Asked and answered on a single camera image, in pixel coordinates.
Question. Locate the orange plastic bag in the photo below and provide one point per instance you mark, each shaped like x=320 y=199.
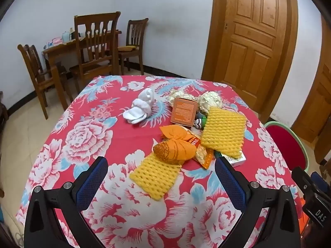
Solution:
x=304 y=214

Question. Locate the small white box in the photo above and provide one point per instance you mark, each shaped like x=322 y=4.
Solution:
x=236 y=161

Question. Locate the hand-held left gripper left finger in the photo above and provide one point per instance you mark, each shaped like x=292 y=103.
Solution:
x=90 y=184

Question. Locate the round crumpled cream paper ball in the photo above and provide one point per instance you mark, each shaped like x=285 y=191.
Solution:
x=210 y=100

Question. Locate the wooden dining table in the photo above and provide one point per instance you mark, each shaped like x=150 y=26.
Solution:
x=64 y=47

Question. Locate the clear orange snack packet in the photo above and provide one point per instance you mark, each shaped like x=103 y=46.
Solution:
x=204 y=157

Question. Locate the orange cardboard box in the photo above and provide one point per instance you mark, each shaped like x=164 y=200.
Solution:
x=183 y=112

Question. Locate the dark wooden furniture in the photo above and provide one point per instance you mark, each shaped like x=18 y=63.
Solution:
x=3 y=108

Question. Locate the white sock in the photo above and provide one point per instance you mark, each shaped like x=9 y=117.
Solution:
x=139 y=108

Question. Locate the orange cloth bag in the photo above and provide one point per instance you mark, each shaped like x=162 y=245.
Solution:
x=178 y=144

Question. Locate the low wooden dining chair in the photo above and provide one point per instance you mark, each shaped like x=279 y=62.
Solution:
x=33 y=62

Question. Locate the small yellow foam net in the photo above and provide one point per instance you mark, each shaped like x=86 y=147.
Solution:
x=152 y=175

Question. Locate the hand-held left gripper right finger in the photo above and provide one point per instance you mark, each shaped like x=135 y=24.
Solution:
x=230 y=184

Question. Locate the red stool with green rim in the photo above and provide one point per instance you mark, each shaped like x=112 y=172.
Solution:
x=287 y=144

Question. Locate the flat crumpled cream paper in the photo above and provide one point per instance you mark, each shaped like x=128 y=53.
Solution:
x=178 y=94

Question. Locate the red floral tablecloth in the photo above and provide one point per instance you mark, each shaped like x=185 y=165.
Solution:
x=129 y=219

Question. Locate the tall wooden dining chair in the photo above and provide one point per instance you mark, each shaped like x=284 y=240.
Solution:
x=95 y=33

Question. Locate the wooden door with dark frame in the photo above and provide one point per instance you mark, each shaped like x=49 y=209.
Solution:
x=320 y=103

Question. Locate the large yellow foam net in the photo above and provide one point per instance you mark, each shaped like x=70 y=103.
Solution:
x=222 y=131

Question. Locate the small cartoon figure toy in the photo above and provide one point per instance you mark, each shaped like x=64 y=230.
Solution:
x=200 y=122

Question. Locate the wooden panel door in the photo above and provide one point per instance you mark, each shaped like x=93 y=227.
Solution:
x=250 y=44

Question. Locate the wooden chair with cushion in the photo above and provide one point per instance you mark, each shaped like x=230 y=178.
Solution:
x=135 y=31

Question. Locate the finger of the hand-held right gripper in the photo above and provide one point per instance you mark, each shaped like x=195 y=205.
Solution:
x=301 y=178
x=316 y=177

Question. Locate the yellow seat cushion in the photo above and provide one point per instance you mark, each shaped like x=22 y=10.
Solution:
x=126 y=48

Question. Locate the pink tissue pack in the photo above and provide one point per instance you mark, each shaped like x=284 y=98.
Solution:
x=54 y=42

